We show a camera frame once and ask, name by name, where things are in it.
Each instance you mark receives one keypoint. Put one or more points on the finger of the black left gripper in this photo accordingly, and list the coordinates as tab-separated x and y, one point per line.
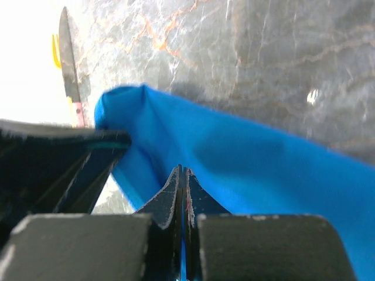
54	169

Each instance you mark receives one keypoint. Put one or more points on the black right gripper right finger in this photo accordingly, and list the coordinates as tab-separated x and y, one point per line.
223	246

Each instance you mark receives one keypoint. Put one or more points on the blue cloth napkin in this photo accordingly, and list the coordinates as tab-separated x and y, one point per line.
247	167

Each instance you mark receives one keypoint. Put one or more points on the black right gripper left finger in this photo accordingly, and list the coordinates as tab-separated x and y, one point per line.
144	245

